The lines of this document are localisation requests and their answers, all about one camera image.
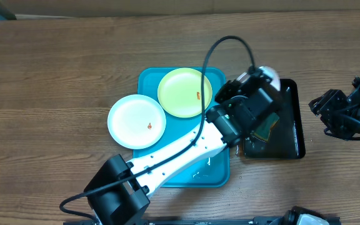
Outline green yellow sponge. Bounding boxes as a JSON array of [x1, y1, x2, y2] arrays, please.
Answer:
[[253, 113, 279, 142]]

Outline white plate with red stain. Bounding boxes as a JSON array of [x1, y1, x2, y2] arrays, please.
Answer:
[[236, 66, 281, 91]]

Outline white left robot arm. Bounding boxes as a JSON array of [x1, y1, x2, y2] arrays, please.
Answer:
[[85, 73, 282, 224]]

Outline black water tray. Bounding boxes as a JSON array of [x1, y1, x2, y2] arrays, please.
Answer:
[[243, 79, 306, 159]]

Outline blue plastic tray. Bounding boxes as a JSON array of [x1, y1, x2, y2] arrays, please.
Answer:
[[132, 67, 230, 188]]

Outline yellow-green plate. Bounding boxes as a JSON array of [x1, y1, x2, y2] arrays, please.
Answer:
[[157, 67, 213, 118]]

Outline black rail at table edge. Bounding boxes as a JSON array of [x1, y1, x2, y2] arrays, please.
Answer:
[[64, 215, 343, 225]]

